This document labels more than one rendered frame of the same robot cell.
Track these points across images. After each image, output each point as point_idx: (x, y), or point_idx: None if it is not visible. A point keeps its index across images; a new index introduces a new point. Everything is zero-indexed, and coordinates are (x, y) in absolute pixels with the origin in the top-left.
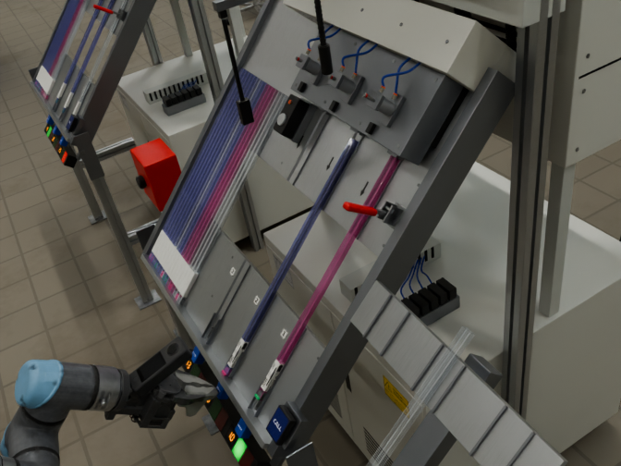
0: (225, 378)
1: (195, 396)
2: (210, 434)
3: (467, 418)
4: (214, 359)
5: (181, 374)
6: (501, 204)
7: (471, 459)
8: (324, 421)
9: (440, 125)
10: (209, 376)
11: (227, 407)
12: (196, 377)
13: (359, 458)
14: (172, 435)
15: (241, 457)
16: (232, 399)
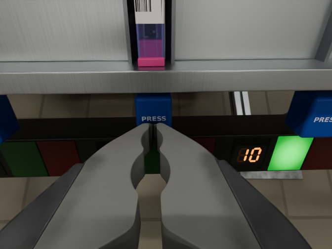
0: (179, 66)
1: (254, 203)
2: (38, 177)
3: None
4: (63, 65)
5: (63, 219)
6: None
7: None
8: (90, 102)
9: None
10: (64, 131)
11: (181, 129)
12: (101, 154)
13: (129, 99)
14: (15, 206)
15: (307, 158)
16: (280, 84)
